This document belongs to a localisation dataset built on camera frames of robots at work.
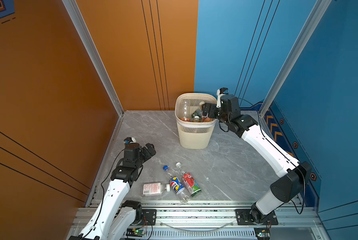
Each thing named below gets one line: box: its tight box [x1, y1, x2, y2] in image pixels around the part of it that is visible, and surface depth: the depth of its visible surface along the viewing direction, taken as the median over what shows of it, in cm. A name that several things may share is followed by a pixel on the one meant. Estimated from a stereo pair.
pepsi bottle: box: [163, 165, 190, 204], surface depth 81 cm
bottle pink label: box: [141, 182, 171, 196], surface depth 81 cm
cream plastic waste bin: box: [175, 93, 218, 150], surface depth 91 cm
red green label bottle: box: [175, 162, 202, 197], surface depth 81 cm
